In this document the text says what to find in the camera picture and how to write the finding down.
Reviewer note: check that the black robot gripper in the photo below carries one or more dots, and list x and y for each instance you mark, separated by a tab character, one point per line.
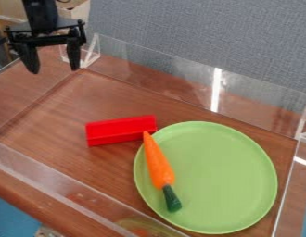
66	31

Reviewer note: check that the orange toy carrot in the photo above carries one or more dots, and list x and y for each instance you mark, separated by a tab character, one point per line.
161	172

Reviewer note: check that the green round plate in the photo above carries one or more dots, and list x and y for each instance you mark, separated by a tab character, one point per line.
226	178

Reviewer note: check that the wooden box on shelf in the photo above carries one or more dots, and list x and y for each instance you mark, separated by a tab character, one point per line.
74	10

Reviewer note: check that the red rectangular block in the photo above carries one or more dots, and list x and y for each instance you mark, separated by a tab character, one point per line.
119	130

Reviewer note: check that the clear acrylic corner bracket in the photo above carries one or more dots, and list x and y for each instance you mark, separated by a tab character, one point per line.
90	52

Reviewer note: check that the clear acrylic enclosure walls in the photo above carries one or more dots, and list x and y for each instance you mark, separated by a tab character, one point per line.
75	187

